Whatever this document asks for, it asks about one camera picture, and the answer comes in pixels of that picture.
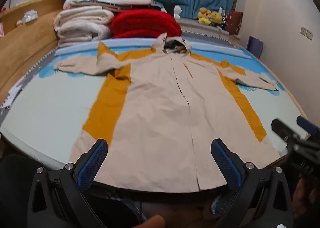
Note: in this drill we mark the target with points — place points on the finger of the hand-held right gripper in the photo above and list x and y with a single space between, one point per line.
307 124
282 128

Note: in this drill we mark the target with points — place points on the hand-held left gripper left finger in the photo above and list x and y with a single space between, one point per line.
93 160

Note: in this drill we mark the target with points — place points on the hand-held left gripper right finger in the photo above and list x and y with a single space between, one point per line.
226 161

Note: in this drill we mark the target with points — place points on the beige and yellow hooded coat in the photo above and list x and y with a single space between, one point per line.
160 118

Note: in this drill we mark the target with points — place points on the purple box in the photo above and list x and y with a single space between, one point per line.
255 46

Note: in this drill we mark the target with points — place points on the brown plush pillow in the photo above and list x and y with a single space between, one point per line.
234 22

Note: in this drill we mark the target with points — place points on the yellow plush toy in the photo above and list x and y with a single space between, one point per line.
203 16
216 17

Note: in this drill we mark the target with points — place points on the wooden headboard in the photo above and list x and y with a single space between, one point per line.
27 42

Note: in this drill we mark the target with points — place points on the cream folded blanket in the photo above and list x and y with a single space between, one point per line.
82 24

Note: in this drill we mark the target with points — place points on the red folded blanket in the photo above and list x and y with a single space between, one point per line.
145 24

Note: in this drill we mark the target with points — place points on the white plush toy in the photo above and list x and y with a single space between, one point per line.
177 12

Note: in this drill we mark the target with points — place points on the white tissue pack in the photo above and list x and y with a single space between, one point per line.
28 16

